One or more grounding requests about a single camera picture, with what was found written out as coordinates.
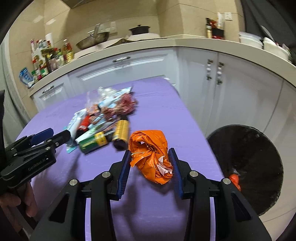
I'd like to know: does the yellow cooking oil bottle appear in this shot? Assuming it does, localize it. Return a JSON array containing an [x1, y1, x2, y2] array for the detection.
[[62, 39, 74, 63]]

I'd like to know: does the white wall socket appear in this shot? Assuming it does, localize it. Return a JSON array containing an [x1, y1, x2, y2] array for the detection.
[[224, 12, 232, 21]]

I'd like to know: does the paper towel roll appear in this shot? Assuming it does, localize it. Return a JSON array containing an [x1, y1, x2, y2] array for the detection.
[[45, 33, 54, 48]]

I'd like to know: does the black cooking pot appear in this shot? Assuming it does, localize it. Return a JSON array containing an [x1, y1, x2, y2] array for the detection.
[[129, 25, 150, 35]]

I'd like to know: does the red black utensil box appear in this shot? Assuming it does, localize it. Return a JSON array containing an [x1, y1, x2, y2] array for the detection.
[[212, 28, 225, 40]]

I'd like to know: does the red checkered ribbon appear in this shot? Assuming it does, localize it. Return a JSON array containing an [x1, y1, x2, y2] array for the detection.
[[101, 93, 138, 120]]

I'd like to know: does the white lidded container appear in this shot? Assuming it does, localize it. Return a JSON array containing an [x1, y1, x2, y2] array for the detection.
[[239, 32, 263, 49]]

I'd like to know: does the red plastic bag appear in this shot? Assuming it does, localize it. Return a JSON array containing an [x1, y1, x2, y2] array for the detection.
[[229, 174, 241, 191]]

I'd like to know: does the red label dark bottle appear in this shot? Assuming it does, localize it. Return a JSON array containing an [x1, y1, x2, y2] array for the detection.
[[75, 115, 90, 139]]

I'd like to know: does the black lined trash bin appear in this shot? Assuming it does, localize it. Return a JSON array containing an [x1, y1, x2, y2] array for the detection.
[[207, 125, 283, 216]]

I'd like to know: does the dark sauce bottle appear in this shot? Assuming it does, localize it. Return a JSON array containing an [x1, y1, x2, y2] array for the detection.
[[206, 18, 212, 39]]

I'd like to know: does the purple tablecloth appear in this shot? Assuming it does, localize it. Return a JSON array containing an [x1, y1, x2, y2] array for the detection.
[[16, 76, 225, 241]]

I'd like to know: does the blue white salt bag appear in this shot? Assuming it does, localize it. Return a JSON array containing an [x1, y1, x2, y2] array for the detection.
[[19, 67, 34, 88]]

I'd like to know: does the orange plastic bag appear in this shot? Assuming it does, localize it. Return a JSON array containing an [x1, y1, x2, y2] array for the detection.
[[128, 130, 174, 185]]

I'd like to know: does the clear plastic bag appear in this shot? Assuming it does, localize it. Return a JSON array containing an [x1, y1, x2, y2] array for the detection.
[[85, 87, 117, 109]]

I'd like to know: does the steel wok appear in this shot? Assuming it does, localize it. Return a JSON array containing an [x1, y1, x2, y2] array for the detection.
[[76, 24, 109, 50]]

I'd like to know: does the white teal tube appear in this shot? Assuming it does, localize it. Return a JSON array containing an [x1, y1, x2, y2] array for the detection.
[[66, 108, 86, 139]]

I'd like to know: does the white bowl with spoon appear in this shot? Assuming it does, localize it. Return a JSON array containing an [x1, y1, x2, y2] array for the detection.
[[260, 25, 291, 61]]

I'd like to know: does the person left hand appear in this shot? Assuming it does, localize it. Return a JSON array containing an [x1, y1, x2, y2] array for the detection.
[[1, 182, 38, 217]]

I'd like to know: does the brown paper stove cover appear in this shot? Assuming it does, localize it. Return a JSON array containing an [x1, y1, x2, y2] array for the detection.
[[74, 33, 161, 59]]

